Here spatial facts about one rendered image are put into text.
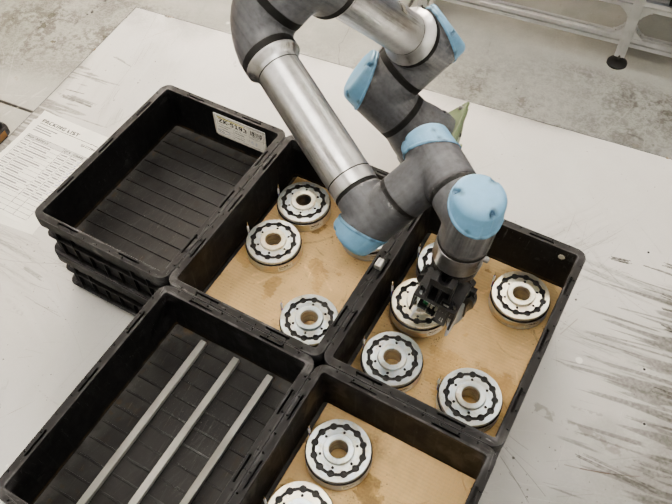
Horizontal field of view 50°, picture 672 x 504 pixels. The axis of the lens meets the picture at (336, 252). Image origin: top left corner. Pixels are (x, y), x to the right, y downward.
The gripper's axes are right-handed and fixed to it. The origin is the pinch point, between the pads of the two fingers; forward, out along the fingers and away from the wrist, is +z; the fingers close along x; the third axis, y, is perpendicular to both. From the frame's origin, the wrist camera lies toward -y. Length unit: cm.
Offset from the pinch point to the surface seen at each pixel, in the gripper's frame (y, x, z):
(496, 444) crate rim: 19.4, 17.2, -7.7
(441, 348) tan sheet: 3.9, 3.3, 3.8
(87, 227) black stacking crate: 14, -67, 11
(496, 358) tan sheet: 1.0, 12.2, 3.0
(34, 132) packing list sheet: -7, -106, 27
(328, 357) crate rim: 19.4, -10.6, -5.0
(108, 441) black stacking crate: 45, -35, 7
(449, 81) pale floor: -150, -49, 94
